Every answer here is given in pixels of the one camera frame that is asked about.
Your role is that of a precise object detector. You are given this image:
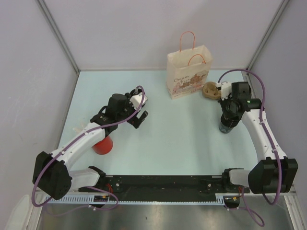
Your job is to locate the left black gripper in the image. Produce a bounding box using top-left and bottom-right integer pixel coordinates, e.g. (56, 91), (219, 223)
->
(116, 93), (147, 128)

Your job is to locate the beige paper takeout bag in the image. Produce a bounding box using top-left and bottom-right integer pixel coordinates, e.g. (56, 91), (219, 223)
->
(166, 38), (213, 99)

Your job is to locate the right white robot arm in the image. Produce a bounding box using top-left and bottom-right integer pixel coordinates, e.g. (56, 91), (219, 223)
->
(216, 81), (298, 194)

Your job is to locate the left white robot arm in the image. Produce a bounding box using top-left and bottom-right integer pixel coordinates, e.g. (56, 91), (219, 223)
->
(32, 86), (148, 200)

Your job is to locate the tall black coffee cup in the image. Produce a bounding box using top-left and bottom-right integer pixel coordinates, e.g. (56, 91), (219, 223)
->
(219, 115), (238, 134)

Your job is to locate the red cylindrical container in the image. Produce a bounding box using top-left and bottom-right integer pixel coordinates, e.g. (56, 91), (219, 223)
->
(92, 136), (113, 155)

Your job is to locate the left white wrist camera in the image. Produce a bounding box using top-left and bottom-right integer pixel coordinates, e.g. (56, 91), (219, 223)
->
(130, 92), (148, 110)

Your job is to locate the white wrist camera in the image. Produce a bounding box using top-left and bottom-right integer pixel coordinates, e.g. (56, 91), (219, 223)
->
(215, 81), (232, 101)
(130, 92), (148, 110)

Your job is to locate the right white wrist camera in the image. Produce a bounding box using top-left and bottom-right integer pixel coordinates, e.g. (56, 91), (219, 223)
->
(215, 81), (232, 101)

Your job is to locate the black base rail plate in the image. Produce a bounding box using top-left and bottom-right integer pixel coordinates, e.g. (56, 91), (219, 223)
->
(94, 174), (239, 198)

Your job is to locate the white slotted cable duct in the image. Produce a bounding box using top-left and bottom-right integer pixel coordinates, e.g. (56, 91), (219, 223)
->
(49, 194), (239, 206)

